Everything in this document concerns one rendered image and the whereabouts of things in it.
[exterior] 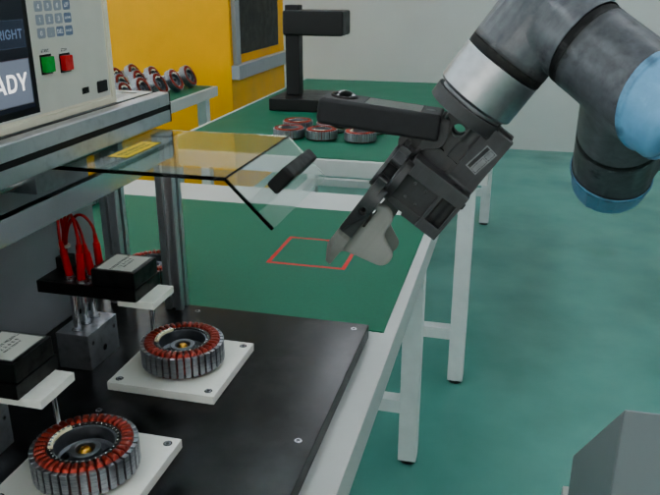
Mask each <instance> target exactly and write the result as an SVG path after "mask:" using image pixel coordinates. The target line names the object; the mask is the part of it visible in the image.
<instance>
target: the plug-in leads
mask: <svg viewBox="0 0 660 495"><path fill-rule="evenodd" d="M78 216H81V217H83V218H84V219H85V220H86V221H87V222H88V223H89V225H90V227H91V229H92V232H93V243H92V244H93V251H94V258H95V265H98V264H99V263H101V262H102V261H103V257H102V252H101V246H100V242H99V241H98V238H97V235H96V232H95V229H94V226H93V224H92V223H91V221H90V220H89V219H88V218H87V217H86V216H85V215H83V214H81V213H78V214H76V215H74V216H73V214H72V213H71V214H69V215H67V217H66V216H65V217H63V219H62V218H61V219H59V220H60V224H61V230H62V240H61V233H60V224H59V220H57V221H56V225H57V234H58V240H59V242H58V243H59V245H58V248H59V249H60V250H59V251H60V255H58V256H56V258H55V259H56V266H57V269H64V271H65V275H64V278H65V279H68V278H69V277H74V278H75V277H76V274H75V273H74V272H73V268H72V267H73V266H75V265H76V263H77V268H76V269H77V279H76V283H78V284H84V283H85V281H87V278H89V279H90V278H91V272H90V270H91V269H92V268H93V267H94V265H93V261H92V258H91V254H90V251H89V250H88V249H87V246H86V243H85V242H84V237H83V232H82V229H81V227H80V225H79V222H78V221H77V219H76V218H77V217H78ZM69 218H71V219H70V220H69ZM68 221H69V222H68ZM72 222H73V226H74V230H75V234H76V240H77V244H76V258H75V254H74V253H69V252H68V248H70V247H71V244H70V243H68V234H69V229H70V226H71V224H72ZM77 227H78V228H77ZM79 232H80V235H81V237H80V235H79ZM81 239H82V243H81ZM85 271H87V274H86V277H87V278H85Z"/></svg>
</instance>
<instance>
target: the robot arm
mask: <svg viewBox="0 0 660 495"><path fill-rule="evenodd" d="M548 77H550V79H551V80H552V81H553V82H554V83H555V84H556V85H558V86H559V87H560V88H561V89H562V90H563V91H565V92H566V93H567V94H568V95H569V96H571V97H572V98H573V99H574V100H575V101H576V102H578V104H579V111H578V118H577V133H576V141H575V149H574V154H573V157H572V159H571V163H570V171H571V175H572V186H573V190H574V192H575V194H576V196H577V198H578V199H579V200H580V201H581V202H582V203H583V204H584V205H585V206H586V207H588V208H590V209H592V210H595V211H598V212H601V213H609V214H613V213H621V212H625V211H628V210H630V209H632V208H634V207H635V206H637V205H638V204H639V203H640V202H641V201H642V200H643V198H644V197H645V195H646V194H647V193H648V192H649V191H650V189H651V187H652V185H653V181H654V176H655V175H656V174H657V172H658V171H659V170H660V36H659V35H657V34H656V33H655V32H653V31H652V30H651V29H649V28H648V27H646V26H645V25H643V24H642V23H641V22H639V21H638V20H637V19H635V18H634V17H633V16H631V15H630V14H629V13H627V12H626V11H625V10H623V9H622V8H620V7H619V5H618V3H616V2H615V0H498V1H497V3H496V4H495V5H494V7H493V8H492V9H491V11H490V12H489V13H488V15H487V16H486V17H485V19H484V20H483V21H482V22H481V24H480V25H479V26H478V28H477V29H476V30H475V32H474V33H473V35H472V36H471V37H470V38H469V39H468V40H467V42H466V43H465V44H464V46H463V47H462V48H461V50H460V51H459V52H458V54H457V55H456V56H455V58H454V59H453V60H452V62H451V63H450V64H449V65H448V67H447V68H446V69H445V71H444V72H443V78H444V79H441V80H440V81H439V82H438V84H437V85H435V87H434V88H433V89H432V94H433V96H434V97H435V99H436V100H437V101H438V102H439V103H440V104H441V105H442V106H443V107H444V108H445V109H446V110H447V111H448V112H447V111H444V109H443V108H439V107H433V106H426V105H419V104H413V103H407V102H401V101H394V100H387V99H381V98H374V97H367V96H361V95H356V94H354V93H353V92H351V91H349V90H345V89H341V90H337V91H331V92H329V93H327V94H326V95H324V96H323V97H321V98H320V99H319V100H318V106H317V115H316V119H317V121H318V123H320V124H324V125H330V126H332V127H334V128H336V129H339V130H346V129H356V130H362V131H368V132H375V133H380V134H386V135H393V136H399V141H398V145H397V146H396V147H395V148H394V150H393V151H392V153H391V154H390V155H389V157H388V158H387V159H386V161H385V162H384V163H383V165H382V166H381V167H380V168H379V170H378V171H377V172H376V174H375V175H374V176H373V178H372V179H371V180H370V181H369V183H370V184H371V186H370V187H369V189H368V190H367V192H366V193H365V195H364V196H363V197H362V199H361V200H360V201H359V202H358V204H357V205H356V207H355V208H354V209H353V211H352V212H351V213H350V214H349V216H348V217H347V218H346V220H345V221H344V222H343V224H342V225H341V226H340V227H339V229H338V230H337V231H336V233H335V234H334V235H333V237H332V238H331V239H330V240H329V242H328V243H327V250H326V261H327V262H328V263H329V264H330V263H331V262H332V261H333V260H334V259H335V258H336V256H337V255H338V254H339V253H340V251H347V252H349V253H351V254H354V255H356V256H358V257H360V258H363V259H365V260H367V261H369V262H371V263H374V264H376V265H385V264H387V263H389V262H390V260H391V259H392V257H393V251H394V250H395V249H396V248H397V246H398V245H399V239H398V237H397V235H396V233H395V231H394V230H393V228H392V225H391V223H392V221H393V218H394V217H395V215H396V214H397V212H398V211H399V210H400V211H401V212H402V213H401V215H402V216H403V217H405V218H406V219H407V220H408V221H410V222H411V223H412V224H414V225H415V226H416V227H417V228H418V229H419V230H420V231H421V232H423V233H424V234H425V235H427V236H428V237H429V238H431V239H432V240H433V241H434V240H435V239H436V238H437V236H438V235H439V234H440V233H441V232H442V231H443V229H444V228H445V227H446V226H447V225H448V224H449V222H450V221H451V220H452V219H453V218H454V217H455V216H456V214H457V213H458V212H459V211H460V209H461V210H462V209H463V208H464V207H465V206H466V202H467V201H468V200H469V197H470V195H471V194H472V193H473V191H474V190H475V189H476V188H477V186H478V185H479V184H480V182H481V181H482V180H483V179H484V178H485V176H486V175H487V174H488V173H489V172H490V171H491V169H492V168H493V167H494V166H495V165H496V164H497V162H498V161H499V160H500V159H501V158H502V157H503V155H504V154H505V153H506V152H507V151H508V150H509V148H510V147H511V146H512V145H513V142H512V140H513V138H514V136H513V135H512V134H510V133H509V132H508V131H506V130H505V129H504V128H503V127H501V125H507V124H510V122H511V121H512V120H513V119H514V117H515V116H516V115H517V114H518V113H519V111H520V110H521V109H522V108H523V106H524V105H525V104H526V103H527V102H528V100H529V99H530V98H531V97H532V96H533V94H534V93H535V92H536V90H537V89H539V87H540V86H541V85H542V84H543V83H544V82H545V81H546V79H547V78H548ZM456 124H461V125H463V126H464V127H465V129H466V130H465V131H463V132H459V131H457V130H456V129H455V126H454V125H456ZM383 198H385V199H384V201H383V202H382V203H380V201H381V200H382V199H383ZM374 210H376V211H375V212H374V213H372V212H373V211H374Z"/></svg>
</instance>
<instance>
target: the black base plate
mask: <svg viewBox="0 0 660 495"><path fill-rule="evenodd" d="M97 308H98V311H101V312H109V313H116V318H117V327H118V336H119V345H120V347H119V348H118V349H117V350H116V351H114V352H113V353H112V354H111V355H110V356H109V357H108V358H107V359H105V360H104V361H103V362H102V363H101V364H99V365H98V366H97V367H96V368H95V369H94V370H93V371H89V370H82V369H75V368H69V367H61V365H60V359H59V352H58V345H57V338H56V332H57V331H58V330H60V329H61V328H62V327H64V326H65V325H66V324H68V323H69V322H70V321H72V320H73V316H72V315H71V316H70V317H69V318H67V319H66V320H65V321H63V322H62V323H60V324H59V325H58V326H56V327H55V328H54V329H52V330H51V331H50V332H48V333H47V334H46V335H45V336H51V340H52V347H53V354H56V355H57V360H58V368H56V370H63V371H70V372H74V373H75V381H74V382H73V383H71V384H70V385H69V386H68V387H67V388H66V389H65V390H64V391H62V392H61V393H60V394H59V395H58V400H59V407H60V414H61V420H65V419H68V418H70V417H71V418H72V419H74V417H75V416H77V415H80V416H81V418H82V419H83V415H84V414H89V417H90V415H91V414H92V413H98V414H100V413H107V414H113V415H118V416H121V417H122V418H123V417H124V418H126V419H127V420H129V421H131V422H132V423H133V424H134V425H135V426H136V428H137V431H138V432H139V433H145V434H152V435H158V436H164V437H171V438H177V439H182V446H183V448H182V449H181V451H180V452H179V453H178V455H177V456H176V457H175V459H174V460H173V461H172V463H171V464H170V465H169V466H168V467H167V469H166V470H165V471H164V473H163V474H162V475H161V477H160V478H159V479H158V481H157V482H156V484H155V485H154V486H153V488H152V489H151V490H150V492H149V493H148V494H147V495H299V493H300V491H301V489H302V486H303V483H304V481H305V478H306V476H307V474H308V472H309V469H310V467H311V465H312V463H313V460H314V458H315V456H316V454H317V451H318V449H319V447H320V445H321V442H322V440H323V438H324V436H325V433H326V431H327V429H328V427H329V424H330V422H331V420H332V418H333V415H334V413H335V411H336V409H337V407H338V405H339V403H340V401H341V398H342V396H343V394H344V392H345V389H346V387H347V385H348V383H349V380H350V378H351V376H352V374H353V372H354V369H355V367H356V365H357V363H358V359H359V357H360V355H361V352H362V350H363V348H364V346H365V343H366V341H367V339H368V329H369V326H368V325H366V324H357V323H349V322H340V321H331V320H322V319H313V318H304V317H295V316H287V315H278V314H269V313H260V312H251V311H243V310H234V309H226V308H217V307H208V306H199V305H190V304H188V305H185V308H184V309H183V310H176V308H175V307H173V308H172V309H167V308H165V302H163V303H162V304H160V305H159V306H158V307H157V308H156V309H155V319H156V328H158V327H160V326H164V325H166V324H170V323H174V324H175V323H176V322H180V323H181V325H182V322H183V321H186V322H187V323H188V322H189V321H191V322H199V323H200V322H202V323H206V324H209V325H211V326H214V327H216V328H218V329H219V330H220V331H221V332H222V333H223V336H224V340H229V341H237V342H245V343H253V349H254V351H253V352H252V353H251V355H250V356H249V357H248V359H247V361H246V362H245V363H244V365H243V366H242V367H241V369H240V370H239V371H238V373H237V374H236V376H235V377H234V378H233V380H232V381H231V382H230V384H229V385H228V386H227V388H226V389H225V390H224V392H223V393H222V395H221V396H220V397H219V399H218V400H217V401H216V403H215V404H214V405H209V404H203V403H196V402H189V401H182V400H175V399H168V398H161V397H154V396H147V395H142V394H135V393H128V392H121V391H114V390H108V387H107V381H108V380H109V379H110V378H112V377H113V376H114V375H115V374H116V373H117V372H118V371H119V370H120V369H121V368H122V367H123V366H124V365H125V364H126V363H127V362H128V361H129V360H130V359H131V358H132V357H133V356H134V355H135V354H137V353H138V352H139V351H140V342H141V339H142V338H143V337H144V336H145V335H146V334H147V333H149V332H151V327H150V316H149V309H143V308H134V307H125V306H118V305H117V303H114V302H110V300H103V299H97ZM8 408H9V414H10V419H11V424H12V430H13V436H14V442H13V443H12V444H11V445H10V446H9V447H8V448H7V449H6V450H5V451H3V452H2V453H1V454H0V484H1V483H2V482H3V481H4V480H5V479H6V478H7V477H8V476H9V475H10V474H11V473H12V472H14V471H15V470H16V469H17V468H18V467H19V466H20V465H21V464H22V463H23V462H24V461H25V460H26V459H27V458H28V450H29V446H30V445H31V444H32V441H33V440H34V439H36V437H37V436H38V435H39V434H40V433H41V434H42V431H44V430H45V429H48V428H49V427H50V426H52V425H54V424H55V423H54V417H53V411H52V404H51V402H50V403H49V404H48V405H47V406H46V407H44V408H43V409H42V410H39V409H33V408H26V407H20V406H13V405H8Z"/></svg>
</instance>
